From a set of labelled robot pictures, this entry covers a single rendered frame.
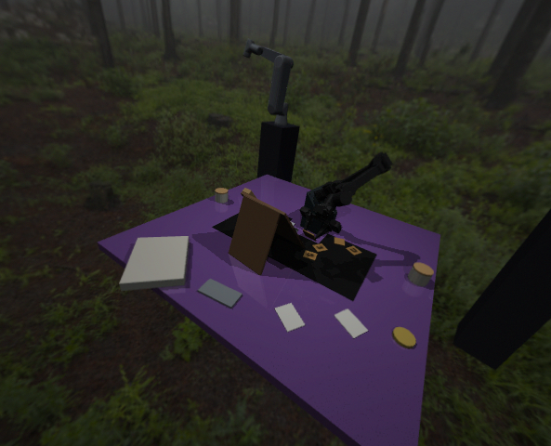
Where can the yellow flat round disc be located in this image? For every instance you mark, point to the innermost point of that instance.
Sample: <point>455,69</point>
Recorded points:
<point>404,337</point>

